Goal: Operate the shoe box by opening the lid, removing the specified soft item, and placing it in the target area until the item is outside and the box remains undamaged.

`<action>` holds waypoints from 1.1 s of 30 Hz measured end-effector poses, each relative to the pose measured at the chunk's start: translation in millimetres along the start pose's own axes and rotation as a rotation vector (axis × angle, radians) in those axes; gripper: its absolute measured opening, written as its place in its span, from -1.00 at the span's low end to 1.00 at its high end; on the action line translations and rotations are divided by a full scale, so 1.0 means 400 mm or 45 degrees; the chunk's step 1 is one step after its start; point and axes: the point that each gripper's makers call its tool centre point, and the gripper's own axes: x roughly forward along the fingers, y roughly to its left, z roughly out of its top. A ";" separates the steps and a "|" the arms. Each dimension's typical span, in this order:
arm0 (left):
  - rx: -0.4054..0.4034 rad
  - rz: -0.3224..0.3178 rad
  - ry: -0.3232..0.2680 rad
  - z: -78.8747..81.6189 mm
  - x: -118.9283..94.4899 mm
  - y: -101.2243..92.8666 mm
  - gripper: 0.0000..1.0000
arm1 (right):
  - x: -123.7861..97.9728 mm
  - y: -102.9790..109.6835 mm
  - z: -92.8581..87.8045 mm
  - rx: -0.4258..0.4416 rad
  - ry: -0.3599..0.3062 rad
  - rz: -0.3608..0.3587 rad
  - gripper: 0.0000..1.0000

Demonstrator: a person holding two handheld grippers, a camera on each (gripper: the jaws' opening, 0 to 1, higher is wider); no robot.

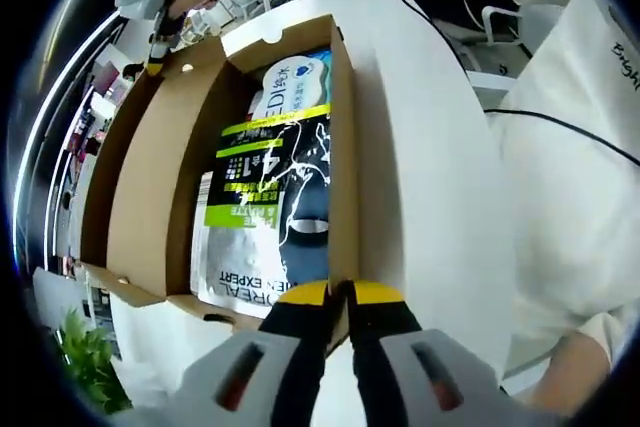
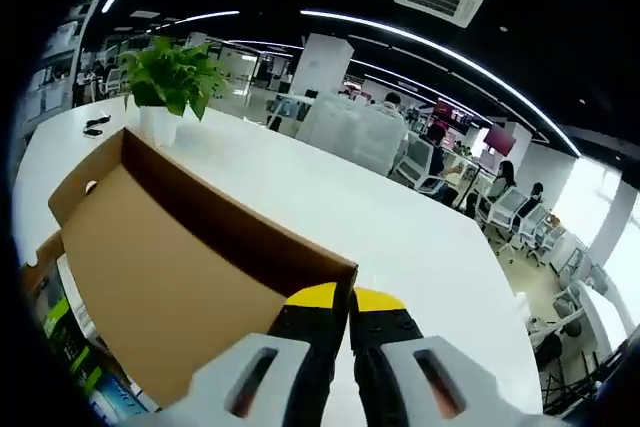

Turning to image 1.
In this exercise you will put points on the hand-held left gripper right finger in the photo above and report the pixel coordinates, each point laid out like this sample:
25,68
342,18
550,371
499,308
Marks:
385,347

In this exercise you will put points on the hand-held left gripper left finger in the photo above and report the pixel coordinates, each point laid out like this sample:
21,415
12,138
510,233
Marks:
295,347

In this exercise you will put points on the silver green soft item pouch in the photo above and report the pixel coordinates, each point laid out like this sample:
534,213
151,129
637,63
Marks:
240,247

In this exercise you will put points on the brown cardboard shoe box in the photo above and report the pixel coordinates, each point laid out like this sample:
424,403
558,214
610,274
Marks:
150,172

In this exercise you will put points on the white teal wet wipes pack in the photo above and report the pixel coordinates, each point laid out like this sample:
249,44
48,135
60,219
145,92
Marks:
295,87

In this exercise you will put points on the potted green plant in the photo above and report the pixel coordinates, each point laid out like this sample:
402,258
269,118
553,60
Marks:
90,362

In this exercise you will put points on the white office chair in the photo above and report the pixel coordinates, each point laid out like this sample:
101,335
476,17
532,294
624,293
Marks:
500,22

